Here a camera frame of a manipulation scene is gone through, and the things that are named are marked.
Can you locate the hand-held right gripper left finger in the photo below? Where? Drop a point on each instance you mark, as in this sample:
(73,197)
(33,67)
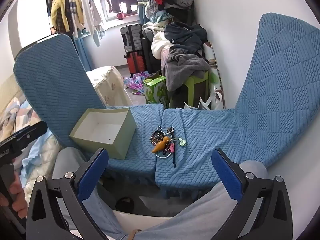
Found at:
(93,172)

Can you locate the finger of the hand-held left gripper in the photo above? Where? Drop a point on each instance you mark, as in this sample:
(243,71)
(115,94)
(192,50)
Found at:
(30,132)

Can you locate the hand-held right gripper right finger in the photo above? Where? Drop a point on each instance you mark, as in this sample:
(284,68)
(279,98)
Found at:
(225,172)

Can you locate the pale green box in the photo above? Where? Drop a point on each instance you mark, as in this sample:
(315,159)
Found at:
(100,130)

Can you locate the green glass pendant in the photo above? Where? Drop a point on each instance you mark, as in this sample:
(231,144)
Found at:
(183,142)

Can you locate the black rhinestone hair stick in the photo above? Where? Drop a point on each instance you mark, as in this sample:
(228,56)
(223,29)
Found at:
(173,157)

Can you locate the silver bangle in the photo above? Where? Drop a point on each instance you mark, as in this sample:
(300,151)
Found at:
(163,157)

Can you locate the orange gourd pendant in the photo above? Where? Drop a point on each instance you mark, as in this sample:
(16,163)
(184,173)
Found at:
(160,145)

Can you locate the person's left hand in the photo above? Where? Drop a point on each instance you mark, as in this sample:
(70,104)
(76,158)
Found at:
(18,195)

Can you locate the pastel patterned quilt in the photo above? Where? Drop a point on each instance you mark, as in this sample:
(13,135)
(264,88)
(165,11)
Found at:
(15,120)

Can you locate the white bag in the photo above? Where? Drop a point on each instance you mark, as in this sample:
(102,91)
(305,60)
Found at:
(212,102)

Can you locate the cream covered appliance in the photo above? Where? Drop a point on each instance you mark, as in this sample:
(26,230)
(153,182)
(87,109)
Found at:
(110,82)

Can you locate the floral printed board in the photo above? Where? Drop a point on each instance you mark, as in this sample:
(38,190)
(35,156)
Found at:
(213,77)

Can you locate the green plastic stool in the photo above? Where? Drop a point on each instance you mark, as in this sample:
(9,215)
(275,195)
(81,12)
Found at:
(197,80)

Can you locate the colourful cloth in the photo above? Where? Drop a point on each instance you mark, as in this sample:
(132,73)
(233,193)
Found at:
(136,82)

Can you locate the green printed cardboard box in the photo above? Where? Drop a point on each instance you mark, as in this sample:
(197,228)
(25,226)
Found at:
(155,90)

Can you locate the grey fleece cloth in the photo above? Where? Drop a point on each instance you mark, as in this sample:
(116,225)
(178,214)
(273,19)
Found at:
(187,67)

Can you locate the red suitcase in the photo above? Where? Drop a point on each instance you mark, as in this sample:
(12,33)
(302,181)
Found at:
(135,63)

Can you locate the black suitcase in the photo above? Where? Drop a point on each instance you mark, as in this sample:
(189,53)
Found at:
(148,55)

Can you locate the row of hanging clothes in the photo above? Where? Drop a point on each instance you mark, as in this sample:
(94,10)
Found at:
(72,7)

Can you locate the grey suitcase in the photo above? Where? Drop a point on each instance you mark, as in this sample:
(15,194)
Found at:
(131,38)

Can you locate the white puffy coat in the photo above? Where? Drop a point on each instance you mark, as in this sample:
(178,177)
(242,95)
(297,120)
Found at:
(160,45)

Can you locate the dark navy garment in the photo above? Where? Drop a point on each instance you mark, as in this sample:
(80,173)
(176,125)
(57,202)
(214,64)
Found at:
(185,33)

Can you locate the red cup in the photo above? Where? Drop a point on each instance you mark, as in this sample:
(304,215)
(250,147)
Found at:
(120,16)

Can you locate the blue curtain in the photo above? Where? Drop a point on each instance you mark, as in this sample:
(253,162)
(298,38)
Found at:
(142,2)

